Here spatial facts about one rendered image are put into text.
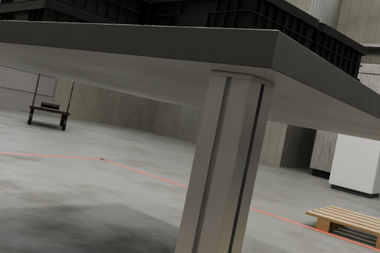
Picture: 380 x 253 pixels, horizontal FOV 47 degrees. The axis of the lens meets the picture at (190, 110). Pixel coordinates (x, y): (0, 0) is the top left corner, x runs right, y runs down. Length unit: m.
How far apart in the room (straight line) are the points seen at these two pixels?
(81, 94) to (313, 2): 6.02
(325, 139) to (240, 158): 7.89
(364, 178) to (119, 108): 7.13
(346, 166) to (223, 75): 6.10
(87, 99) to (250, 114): 11.12
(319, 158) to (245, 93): 7.92
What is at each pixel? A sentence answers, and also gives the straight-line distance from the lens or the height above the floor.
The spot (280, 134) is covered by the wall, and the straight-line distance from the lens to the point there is 8.84.
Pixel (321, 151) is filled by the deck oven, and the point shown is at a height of 0.47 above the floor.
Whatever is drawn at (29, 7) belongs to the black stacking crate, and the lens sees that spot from 1.27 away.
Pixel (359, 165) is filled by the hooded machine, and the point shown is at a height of 0.42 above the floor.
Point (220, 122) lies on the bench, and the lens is 0.53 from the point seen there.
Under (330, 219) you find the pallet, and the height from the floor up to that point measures 0.09.
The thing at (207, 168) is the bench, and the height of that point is 0.54.
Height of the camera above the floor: 0.60
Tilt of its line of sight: 1 degrees up
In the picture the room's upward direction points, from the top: 11 degrees clockwise
